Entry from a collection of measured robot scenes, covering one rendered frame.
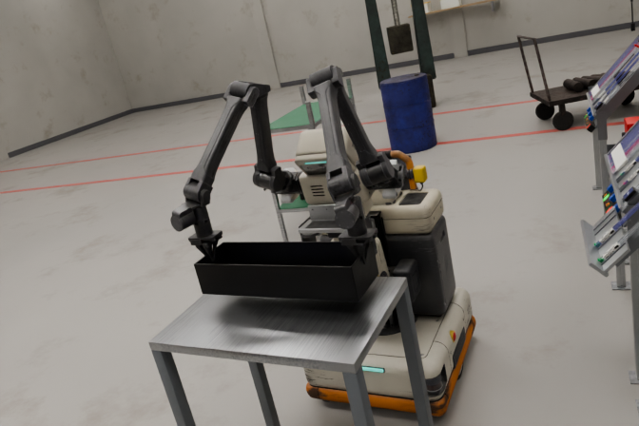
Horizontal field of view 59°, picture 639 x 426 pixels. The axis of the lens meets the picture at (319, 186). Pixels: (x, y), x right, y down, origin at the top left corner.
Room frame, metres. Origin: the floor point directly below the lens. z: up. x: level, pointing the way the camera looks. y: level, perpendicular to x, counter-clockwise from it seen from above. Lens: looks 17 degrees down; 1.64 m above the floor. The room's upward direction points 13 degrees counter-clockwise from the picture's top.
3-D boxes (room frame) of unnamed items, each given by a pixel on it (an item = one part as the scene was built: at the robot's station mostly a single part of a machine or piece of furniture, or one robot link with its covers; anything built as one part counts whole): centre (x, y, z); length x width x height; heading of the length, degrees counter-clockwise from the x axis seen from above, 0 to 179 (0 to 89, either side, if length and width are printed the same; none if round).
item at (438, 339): (2.26, -0.17, 0.16); 0.67 x 0.64 x 0.25; 151
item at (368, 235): (1.52, -0.08, 1.04); 0.10 x 0.07 x 0.07; 61
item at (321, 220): (2.01, -0.03, 0.84); 0.28 x 0.16 x 0.22; 61
